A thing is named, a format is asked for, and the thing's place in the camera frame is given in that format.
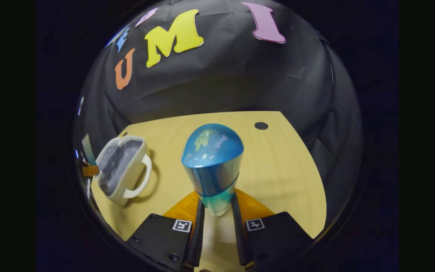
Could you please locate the white suitcase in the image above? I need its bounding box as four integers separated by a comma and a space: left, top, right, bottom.
96, 135, 153, 206

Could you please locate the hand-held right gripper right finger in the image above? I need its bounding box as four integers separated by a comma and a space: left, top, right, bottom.
231, 189, 314, 271

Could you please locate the blue capped skincare bottle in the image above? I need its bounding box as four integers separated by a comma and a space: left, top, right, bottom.
181, 124, 244, 217

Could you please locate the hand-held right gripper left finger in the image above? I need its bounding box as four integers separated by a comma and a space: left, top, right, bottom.
127, 191, 206, 272

